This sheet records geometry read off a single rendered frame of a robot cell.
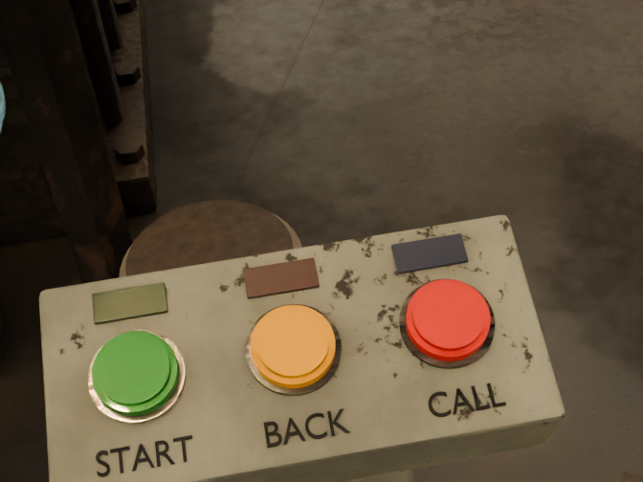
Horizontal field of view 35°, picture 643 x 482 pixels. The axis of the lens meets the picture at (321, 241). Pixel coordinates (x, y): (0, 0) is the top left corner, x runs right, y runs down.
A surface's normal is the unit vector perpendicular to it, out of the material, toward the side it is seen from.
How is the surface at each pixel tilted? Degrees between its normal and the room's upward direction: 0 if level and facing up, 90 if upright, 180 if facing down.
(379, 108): 0
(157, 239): 0
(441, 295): 20
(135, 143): 0
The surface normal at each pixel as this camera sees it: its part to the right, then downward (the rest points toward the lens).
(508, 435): 0.18, 0.87
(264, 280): -0.02, -0.45
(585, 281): -0.07, -0.72
